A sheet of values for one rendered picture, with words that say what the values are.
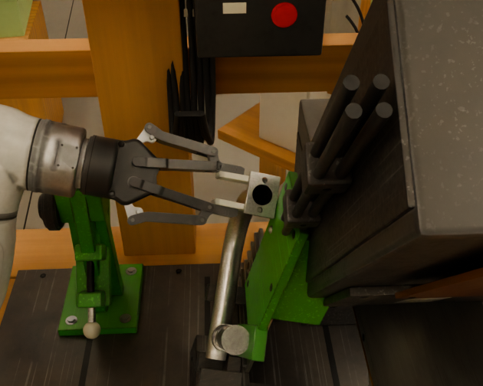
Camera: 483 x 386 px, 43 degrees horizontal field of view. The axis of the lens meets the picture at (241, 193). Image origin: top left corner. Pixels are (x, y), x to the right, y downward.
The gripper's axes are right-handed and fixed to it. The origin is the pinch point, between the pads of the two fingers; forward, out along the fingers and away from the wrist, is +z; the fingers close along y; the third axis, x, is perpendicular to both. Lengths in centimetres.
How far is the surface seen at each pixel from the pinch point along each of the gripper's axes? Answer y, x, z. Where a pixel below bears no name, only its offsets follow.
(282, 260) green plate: -7.9, -8.4, 4.4
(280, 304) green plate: -13.2, -3.6, 6.5
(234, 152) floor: 44, 215, 36
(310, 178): -1.9, -34.2, -1.8
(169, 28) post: 23.5, 11.3, -12.5
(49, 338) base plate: -26.3, 30.2, -22.2
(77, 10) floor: 151, 367, -67
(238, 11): 22.8, -2.6, -4.7
